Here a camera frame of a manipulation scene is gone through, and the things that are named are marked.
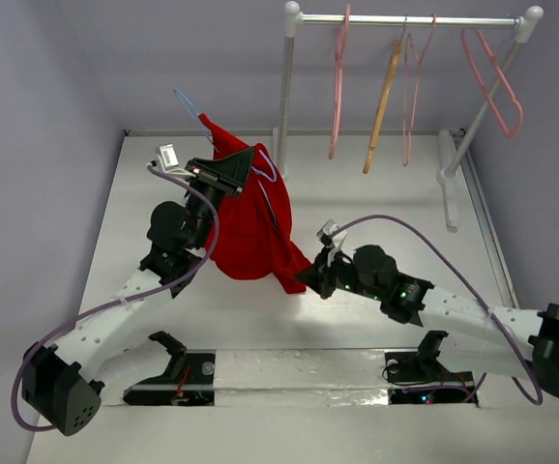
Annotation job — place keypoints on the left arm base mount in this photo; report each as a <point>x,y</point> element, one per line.
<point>187,379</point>

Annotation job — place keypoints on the thick pink plastic hanger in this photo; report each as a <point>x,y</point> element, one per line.
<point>340,46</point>

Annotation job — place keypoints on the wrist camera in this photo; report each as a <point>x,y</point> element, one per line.
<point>332,240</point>
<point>166,162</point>

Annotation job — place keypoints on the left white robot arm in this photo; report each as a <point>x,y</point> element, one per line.
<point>93,359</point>

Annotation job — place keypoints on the red t shirt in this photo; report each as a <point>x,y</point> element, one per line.
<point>249,246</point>

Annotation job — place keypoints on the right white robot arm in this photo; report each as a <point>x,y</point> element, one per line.
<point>461,334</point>

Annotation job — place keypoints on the white clothes rack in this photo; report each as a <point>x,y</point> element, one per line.
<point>450,155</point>

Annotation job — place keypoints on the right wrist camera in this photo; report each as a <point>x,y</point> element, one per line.
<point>332,240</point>

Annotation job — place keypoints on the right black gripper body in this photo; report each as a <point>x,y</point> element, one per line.
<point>322,275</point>

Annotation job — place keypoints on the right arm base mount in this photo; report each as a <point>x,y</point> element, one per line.
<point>417,377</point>

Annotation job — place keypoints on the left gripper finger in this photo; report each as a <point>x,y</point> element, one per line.
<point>234,170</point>
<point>199,166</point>

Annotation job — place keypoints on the pink plastic hanger right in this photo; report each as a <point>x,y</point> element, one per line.
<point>500,81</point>

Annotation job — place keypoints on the wooden hanger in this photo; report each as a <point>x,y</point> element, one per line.
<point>382,104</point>

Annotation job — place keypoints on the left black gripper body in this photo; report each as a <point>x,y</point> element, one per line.
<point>217,189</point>

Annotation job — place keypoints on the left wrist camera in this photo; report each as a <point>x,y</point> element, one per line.
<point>166,162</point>

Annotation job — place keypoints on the blue wire hanger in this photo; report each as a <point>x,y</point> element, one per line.
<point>271,175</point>

